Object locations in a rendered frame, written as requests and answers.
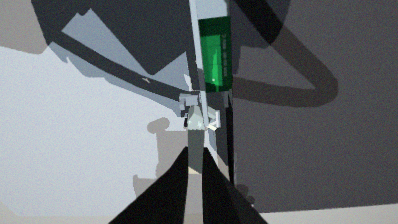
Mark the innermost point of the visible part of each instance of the dark grey enclosure panel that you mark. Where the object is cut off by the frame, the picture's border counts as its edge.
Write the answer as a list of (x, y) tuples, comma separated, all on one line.
[(314, 103)]

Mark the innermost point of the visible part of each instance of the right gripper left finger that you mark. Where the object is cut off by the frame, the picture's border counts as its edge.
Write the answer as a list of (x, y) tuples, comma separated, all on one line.
[(158, 203)]

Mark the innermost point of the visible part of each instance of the green circuit board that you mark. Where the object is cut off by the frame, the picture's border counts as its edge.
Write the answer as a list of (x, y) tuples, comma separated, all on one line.
[(212, 39)]

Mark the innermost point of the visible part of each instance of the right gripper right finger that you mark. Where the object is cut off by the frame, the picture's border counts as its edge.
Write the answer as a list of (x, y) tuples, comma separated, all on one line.
[(226, 205)]

